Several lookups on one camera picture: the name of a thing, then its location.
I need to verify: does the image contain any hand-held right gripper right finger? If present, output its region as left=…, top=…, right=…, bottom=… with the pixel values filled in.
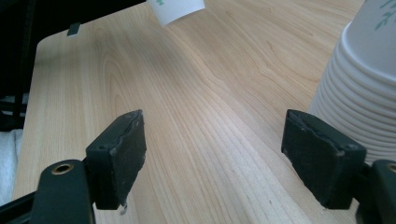
left=280, top=108, right=396, bottom=224

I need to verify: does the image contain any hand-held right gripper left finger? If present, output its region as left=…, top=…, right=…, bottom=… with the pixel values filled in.
left=29, top=108, right=148, bottom=224

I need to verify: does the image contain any stack of white paper cups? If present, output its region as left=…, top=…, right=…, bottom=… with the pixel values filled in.
left=307, top=0, right=396, bottom=166

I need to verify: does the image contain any green-print paper cup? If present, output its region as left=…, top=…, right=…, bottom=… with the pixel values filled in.
left=148, top=0, right=206, bottom=27

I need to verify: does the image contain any black tape piece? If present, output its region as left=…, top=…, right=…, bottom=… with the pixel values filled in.
left=66, top=22, right=82, bottom=38

